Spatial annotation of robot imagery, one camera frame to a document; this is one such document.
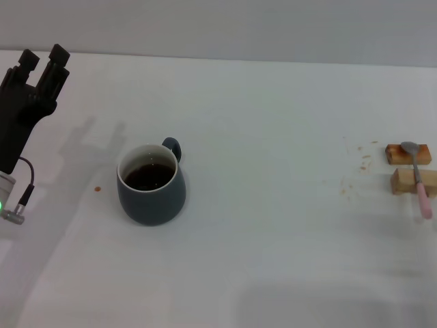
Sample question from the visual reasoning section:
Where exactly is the brown stained wooden block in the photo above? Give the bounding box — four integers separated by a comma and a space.
384, 143, 432, 166

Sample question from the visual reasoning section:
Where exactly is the grey cup with coffee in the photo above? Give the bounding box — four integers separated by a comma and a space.
116, 137, 187, 227

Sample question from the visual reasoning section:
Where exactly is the pink handled metal spoon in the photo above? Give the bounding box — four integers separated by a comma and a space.
400, 141, 434, 220

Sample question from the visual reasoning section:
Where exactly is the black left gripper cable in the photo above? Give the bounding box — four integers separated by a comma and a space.
0, 156, 36, 227

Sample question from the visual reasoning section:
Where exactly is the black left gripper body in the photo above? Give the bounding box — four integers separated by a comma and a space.
0, 84, 57, 174

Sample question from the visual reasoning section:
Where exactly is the light notched wooden block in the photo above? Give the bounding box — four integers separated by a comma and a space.
391, 167, 437, 198

